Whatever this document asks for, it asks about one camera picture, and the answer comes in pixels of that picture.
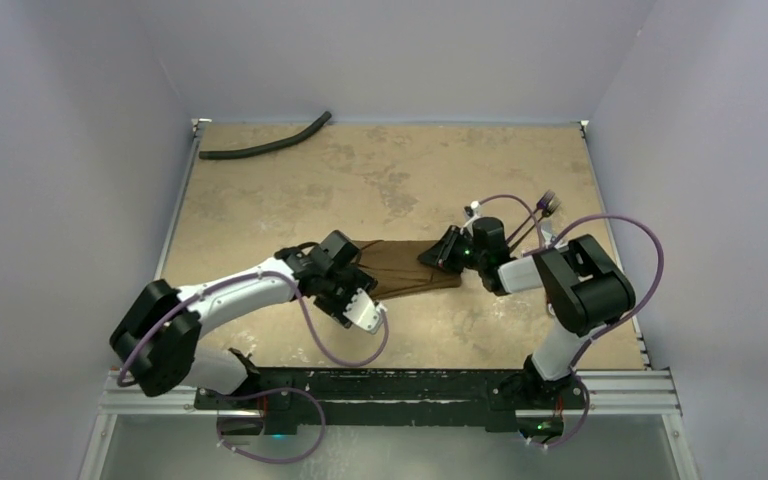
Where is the black foam tube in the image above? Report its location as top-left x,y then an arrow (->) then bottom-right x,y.
198,111 -> 333,161

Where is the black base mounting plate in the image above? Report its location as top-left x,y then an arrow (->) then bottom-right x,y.
194,367 -> 588,436

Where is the brown fabric napkin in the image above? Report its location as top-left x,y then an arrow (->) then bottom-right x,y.
353,240 -> 462,301

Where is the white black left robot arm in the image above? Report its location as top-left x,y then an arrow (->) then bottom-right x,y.
109,230 -> 389,409

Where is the adjustable wrench red handle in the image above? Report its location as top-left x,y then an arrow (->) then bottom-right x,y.
540,219 -> 556,246

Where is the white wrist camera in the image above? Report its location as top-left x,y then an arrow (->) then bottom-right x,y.
343,288 -> 387,335
462,200 -> 482,230

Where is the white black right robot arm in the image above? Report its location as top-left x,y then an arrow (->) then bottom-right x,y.
417,217 -> 636,407

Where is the aluminium extrusion rail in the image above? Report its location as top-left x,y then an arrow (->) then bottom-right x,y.
97,370 -> 682,415

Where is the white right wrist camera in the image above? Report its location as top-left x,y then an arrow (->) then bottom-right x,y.
462,200 -> 482,230

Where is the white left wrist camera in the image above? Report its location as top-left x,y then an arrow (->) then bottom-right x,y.
343,288 -> 387,335

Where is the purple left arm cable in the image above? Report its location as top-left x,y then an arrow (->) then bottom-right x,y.
116,270 -> 391,464

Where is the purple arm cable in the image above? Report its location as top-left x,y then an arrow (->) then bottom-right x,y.
476,193 -> 666,452
116,270 -> 391,464

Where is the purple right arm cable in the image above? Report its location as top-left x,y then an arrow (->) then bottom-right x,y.
476,193 -> 666,452

